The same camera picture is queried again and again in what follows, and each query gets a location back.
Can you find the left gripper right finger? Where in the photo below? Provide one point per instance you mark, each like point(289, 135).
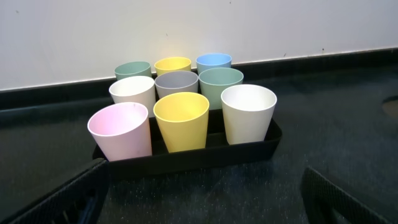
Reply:
point(329, 202)

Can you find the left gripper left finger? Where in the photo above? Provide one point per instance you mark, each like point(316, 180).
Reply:
point(62, 199)

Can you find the white cup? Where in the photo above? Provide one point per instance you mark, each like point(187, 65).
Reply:
point(247, 121)
point(132, 91)

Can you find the pink cup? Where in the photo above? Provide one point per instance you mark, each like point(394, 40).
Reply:
point(122, 137)

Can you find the black tray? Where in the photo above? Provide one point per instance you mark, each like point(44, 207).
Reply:
point(202, 158)

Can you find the yellow cup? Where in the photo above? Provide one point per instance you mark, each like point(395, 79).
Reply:
point(172, 64)
point(183, 130)

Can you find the green cup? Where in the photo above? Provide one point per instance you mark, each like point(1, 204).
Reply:
point(132, 71)
point(217, 82)

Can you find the grey cup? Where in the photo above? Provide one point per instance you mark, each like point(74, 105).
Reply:
point(176, 82)

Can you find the blue cup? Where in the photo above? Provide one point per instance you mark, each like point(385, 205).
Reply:
point(213, 60)

